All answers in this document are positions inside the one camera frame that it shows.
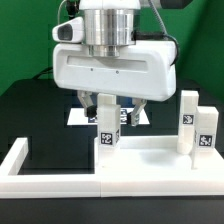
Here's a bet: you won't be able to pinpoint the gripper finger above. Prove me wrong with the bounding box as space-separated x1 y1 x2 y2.
128 98 146 126
77 90 97 118

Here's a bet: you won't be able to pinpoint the white U-shaped fence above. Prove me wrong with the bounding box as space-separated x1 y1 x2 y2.
0 138 224 199

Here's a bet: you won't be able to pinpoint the tag marker plate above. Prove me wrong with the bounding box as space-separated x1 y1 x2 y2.
67 108 150 126

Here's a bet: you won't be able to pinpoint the black cables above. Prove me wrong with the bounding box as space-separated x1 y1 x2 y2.
31 66 54 80

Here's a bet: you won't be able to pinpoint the white desk top tray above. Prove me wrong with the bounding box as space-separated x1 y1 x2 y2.
94 134 224 175

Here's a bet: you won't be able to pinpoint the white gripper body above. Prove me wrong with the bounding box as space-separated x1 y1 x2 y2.
52 17 176 101

